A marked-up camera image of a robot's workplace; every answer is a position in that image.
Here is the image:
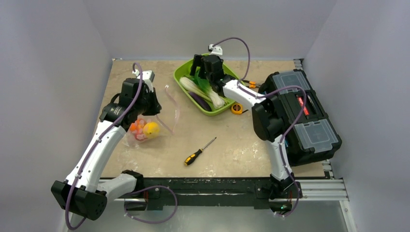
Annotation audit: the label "yellow tape measure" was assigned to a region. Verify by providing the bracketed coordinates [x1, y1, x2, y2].
[231, 103, 248, 115]

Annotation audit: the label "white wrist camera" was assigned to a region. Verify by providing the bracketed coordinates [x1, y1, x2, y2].
[208, 44, 223, 56]
[132, 70, 155, 92]

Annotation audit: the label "orange persimmon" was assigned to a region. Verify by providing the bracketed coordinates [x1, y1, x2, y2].
[129, 122, 138, 133]

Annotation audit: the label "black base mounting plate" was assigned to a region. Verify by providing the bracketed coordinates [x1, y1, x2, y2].
[120, 177, 303, 212]

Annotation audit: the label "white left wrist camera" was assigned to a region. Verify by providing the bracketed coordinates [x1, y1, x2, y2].
[132, 70, 155, 92]

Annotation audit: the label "orange handled pliers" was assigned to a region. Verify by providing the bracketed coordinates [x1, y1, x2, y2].
[243, 80, 261, 88]

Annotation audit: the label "aluminium frame rail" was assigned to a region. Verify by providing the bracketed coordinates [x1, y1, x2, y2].
[110, 178, 348, 205]

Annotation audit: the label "green bok choy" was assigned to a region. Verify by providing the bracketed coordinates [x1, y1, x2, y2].
[193, 75, 212, 94]

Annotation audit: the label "red bell pepper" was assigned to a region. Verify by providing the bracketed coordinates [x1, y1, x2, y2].
[133, 119, 146, 141]

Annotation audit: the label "green plastic tray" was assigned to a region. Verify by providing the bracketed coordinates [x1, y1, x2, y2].
[174, 59, 235, 116]

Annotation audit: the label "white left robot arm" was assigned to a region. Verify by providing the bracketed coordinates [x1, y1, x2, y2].
[51, 77, 161, 220]

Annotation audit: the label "clear zip bag pink dots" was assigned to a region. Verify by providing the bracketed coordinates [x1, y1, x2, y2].
[122, 85, 180, 148]

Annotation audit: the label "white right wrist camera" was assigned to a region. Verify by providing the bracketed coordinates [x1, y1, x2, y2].
[208, 44, 223, 56]

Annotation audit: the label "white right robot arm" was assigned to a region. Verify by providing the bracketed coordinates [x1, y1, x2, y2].
[190, 54, 302, 200]

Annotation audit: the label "purple eggplant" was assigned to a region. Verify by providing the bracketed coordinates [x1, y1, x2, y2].
[189, 91, 212, 112]

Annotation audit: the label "black toolbox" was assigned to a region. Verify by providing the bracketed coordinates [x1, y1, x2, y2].
[258, 69, 342, 166]

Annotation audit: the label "yellow black screwdriver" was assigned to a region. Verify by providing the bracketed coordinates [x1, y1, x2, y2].
[184, 137, 217, 166]

